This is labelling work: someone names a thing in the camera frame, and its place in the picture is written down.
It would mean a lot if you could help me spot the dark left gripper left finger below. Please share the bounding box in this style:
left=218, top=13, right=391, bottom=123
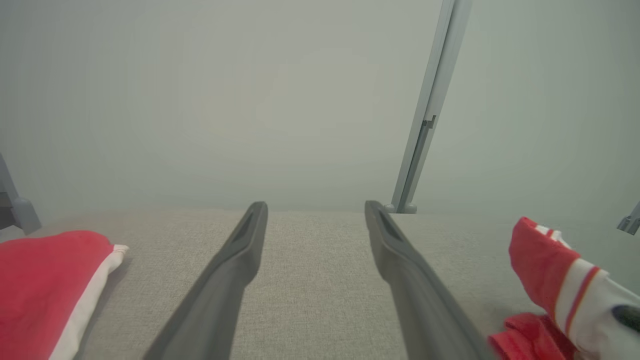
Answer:
left=142, top=201, right=269, bottom=360

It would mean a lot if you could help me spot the red shorts white hem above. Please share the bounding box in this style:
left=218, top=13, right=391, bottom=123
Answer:
left=0, top=230, right=130, bottom=360

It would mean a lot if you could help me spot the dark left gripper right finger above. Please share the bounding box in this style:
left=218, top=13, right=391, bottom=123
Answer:
left=364, top=200, right=494, bottom=360

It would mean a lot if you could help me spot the red white jersey number 23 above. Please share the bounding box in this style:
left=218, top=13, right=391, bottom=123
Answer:
left=487, top=216, right=640, bottom=360

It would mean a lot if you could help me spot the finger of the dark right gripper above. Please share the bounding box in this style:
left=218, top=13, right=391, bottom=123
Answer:
left=611, top=304, right=640, bottom=334

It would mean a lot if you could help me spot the grey partition post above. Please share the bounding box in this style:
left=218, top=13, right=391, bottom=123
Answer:
left=616, top=201, right=640, bottom=236
left=384, top=0, right=473, bottom=215
left=0, top=152, right=43, bottom=236

